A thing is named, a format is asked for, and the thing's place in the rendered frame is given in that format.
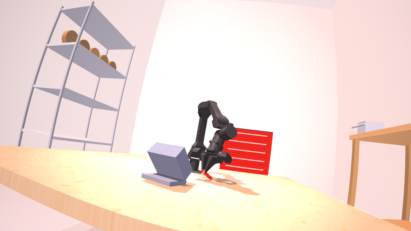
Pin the grey sloped panel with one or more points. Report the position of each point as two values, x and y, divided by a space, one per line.
171 163

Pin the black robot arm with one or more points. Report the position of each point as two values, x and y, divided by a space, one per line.
227 130

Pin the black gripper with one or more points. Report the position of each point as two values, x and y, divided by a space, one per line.
212 155

